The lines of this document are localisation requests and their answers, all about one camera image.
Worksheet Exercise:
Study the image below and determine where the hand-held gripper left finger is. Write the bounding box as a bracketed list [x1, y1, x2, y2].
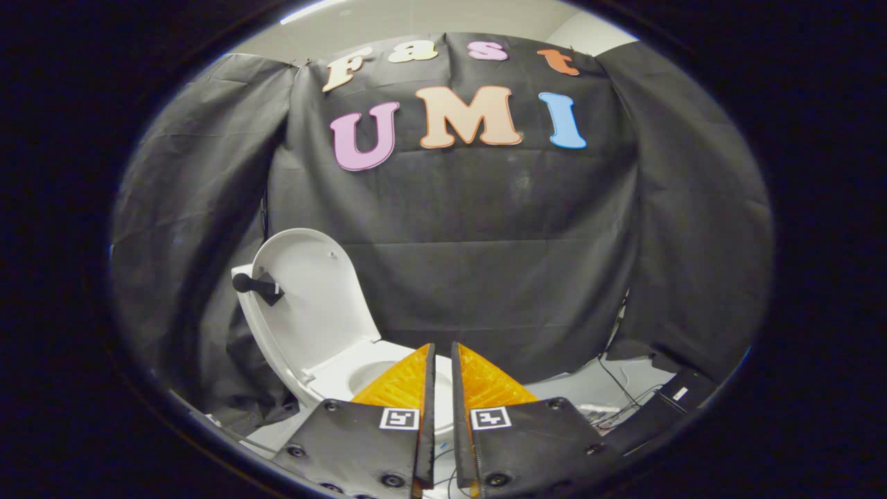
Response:
[272, 342, 436, 499]

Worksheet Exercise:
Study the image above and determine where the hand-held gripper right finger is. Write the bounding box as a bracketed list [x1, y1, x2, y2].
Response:
[452, 342, 624, 499]

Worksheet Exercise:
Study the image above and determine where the white toilet lid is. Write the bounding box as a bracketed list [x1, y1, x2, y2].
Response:
[252, 228, 382, 389]

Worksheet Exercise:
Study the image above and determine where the white toilet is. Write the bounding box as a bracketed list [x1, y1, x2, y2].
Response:
[231, 263, 458, 444]

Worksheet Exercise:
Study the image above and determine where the black flat device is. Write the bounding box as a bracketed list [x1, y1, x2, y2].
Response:
[603, 367, 718, 455]

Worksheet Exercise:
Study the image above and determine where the black backdrop cloth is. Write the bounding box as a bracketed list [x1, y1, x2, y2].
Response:
[111, 31, 773, 430]

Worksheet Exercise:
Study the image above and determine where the black cable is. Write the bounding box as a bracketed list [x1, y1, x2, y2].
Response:
[597, 353, 662, 411]

